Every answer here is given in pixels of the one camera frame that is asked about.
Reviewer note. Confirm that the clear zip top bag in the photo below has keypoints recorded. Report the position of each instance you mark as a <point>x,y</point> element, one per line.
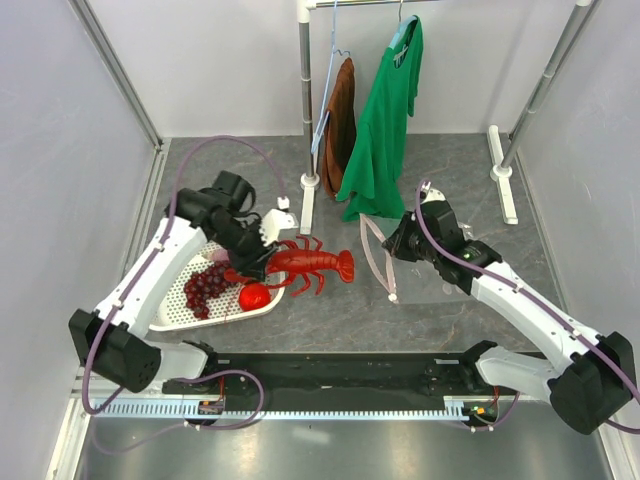
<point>403,282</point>

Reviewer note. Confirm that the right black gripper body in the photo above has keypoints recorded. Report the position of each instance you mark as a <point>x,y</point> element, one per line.
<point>408,243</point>

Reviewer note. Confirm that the light blue clothes hanger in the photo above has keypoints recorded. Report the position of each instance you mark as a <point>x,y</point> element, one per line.
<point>402,26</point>

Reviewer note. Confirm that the slotted cable duct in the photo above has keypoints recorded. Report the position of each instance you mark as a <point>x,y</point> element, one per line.
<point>174,408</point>

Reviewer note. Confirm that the metal clothes rack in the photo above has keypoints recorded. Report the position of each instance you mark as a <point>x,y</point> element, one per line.
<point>502,158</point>

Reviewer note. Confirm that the green t-shirt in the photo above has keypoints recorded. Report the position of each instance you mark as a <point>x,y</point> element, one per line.
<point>369,185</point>

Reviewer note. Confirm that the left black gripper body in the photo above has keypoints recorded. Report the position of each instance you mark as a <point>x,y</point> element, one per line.
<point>243,244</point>

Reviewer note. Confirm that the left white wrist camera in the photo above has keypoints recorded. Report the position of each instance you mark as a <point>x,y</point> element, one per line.
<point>274,223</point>

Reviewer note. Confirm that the dark red toy grapes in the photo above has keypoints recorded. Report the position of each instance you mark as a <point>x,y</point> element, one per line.
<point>202,286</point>

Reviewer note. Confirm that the aluminium frame post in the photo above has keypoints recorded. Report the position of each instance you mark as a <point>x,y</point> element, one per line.
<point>99,38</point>

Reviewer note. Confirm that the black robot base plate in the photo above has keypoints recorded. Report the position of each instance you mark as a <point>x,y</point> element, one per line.
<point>355,381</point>

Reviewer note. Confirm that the white perforated plastic basket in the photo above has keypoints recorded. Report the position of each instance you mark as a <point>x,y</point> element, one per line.
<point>173,314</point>

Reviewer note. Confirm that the brown hanging cloth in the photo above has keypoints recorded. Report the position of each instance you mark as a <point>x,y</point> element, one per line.
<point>340,129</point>

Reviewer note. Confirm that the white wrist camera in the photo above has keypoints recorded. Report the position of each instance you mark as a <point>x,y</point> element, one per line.
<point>431,200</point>
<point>274,223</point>

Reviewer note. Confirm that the red toy tomato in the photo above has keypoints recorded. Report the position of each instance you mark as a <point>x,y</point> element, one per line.
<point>253,297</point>

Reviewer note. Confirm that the red toy lobster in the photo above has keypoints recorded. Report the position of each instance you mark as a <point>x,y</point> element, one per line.
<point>300,261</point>

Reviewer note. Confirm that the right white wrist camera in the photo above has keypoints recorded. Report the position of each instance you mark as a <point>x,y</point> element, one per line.
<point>431,200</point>

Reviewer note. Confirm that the blue wire hanger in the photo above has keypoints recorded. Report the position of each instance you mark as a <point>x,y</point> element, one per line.
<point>325,100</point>

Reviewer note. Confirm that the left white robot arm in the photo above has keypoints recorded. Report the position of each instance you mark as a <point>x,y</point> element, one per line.
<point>109,340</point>

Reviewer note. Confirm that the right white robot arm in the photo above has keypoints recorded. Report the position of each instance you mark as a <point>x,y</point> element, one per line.
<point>585,376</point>

